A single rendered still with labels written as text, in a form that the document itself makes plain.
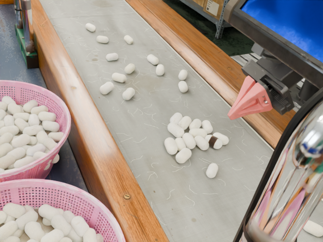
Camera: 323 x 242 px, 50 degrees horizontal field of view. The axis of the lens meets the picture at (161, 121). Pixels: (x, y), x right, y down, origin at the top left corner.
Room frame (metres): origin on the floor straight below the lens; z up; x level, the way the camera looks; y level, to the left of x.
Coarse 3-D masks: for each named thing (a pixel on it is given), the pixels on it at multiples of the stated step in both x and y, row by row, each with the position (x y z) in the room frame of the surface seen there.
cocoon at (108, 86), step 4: (104, 84) 0.64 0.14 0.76; (108, 84) 0.64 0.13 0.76; (112, 84) 0.65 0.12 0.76; (100, 88) 0.63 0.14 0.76; (104, 88) 0.63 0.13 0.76; (108, 88) 0.63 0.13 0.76; (112, 88) 0.64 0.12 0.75; (100, 92) 0.63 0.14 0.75; (104, 92) 0.62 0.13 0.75; (108, 92) 0.63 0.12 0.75
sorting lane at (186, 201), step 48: (48, 0) 1.11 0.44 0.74; (96, 0) 1.19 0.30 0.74; (96, 48) 0.84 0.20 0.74; (144, 48) 0.89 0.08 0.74; (96, 96) 0.62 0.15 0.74; (144, 96) 0.65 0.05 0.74; (192, 96) 0.69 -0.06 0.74; (144, 144) 0.49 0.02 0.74; (240, 144) 0.54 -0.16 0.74; (144, 192) 0.38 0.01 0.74; (192, 192) 0.40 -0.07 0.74; (240, 192) 0.42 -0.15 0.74; (192, 240) 0.30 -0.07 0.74
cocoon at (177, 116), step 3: (174, 114) 0.58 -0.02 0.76; (177, 114) 0.58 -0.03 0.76; (180, 114) 0.58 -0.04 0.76; (171, 117) 0.57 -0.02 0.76; (174, 117) 0.57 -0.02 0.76; (177, 117) 0.57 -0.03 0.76; (180, 117) 0.57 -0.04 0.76; (171, 120) 0.56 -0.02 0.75; (174, 120) 0.56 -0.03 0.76; (177, 120) 0.56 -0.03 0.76; (180, 120) 0.57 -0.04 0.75; (177, 123) 0.56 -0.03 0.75
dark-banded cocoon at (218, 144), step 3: (207, 135) 0.53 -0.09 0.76; (210, 135) 0.53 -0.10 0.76; (207, 138) 0.52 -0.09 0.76; (216, 141) 0.52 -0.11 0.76; (219, 141) 0.52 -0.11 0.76; (216, 144) 0.51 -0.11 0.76; (219, 144) 0.51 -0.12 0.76; (222, 144) 0.52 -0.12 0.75; (213, 147) 0.51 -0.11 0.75; (216, 147) 0.51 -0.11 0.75; (219, 147) 0.51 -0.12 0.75
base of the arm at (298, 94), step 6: (306, 84) 0.86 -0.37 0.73; (312, 84) 0.85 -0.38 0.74; (294, 90) 0.91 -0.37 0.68; (300, 90) 0.88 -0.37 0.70; (306, 90) 0.86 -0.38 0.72; (312, 90) 0.85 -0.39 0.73; (318, 90) 0.84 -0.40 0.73; (294, 96) 0.88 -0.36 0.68; (300, 96) 0.86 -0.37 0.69; (306, 96) 0.85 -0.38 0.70; (300, 102) 0.85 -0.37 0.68
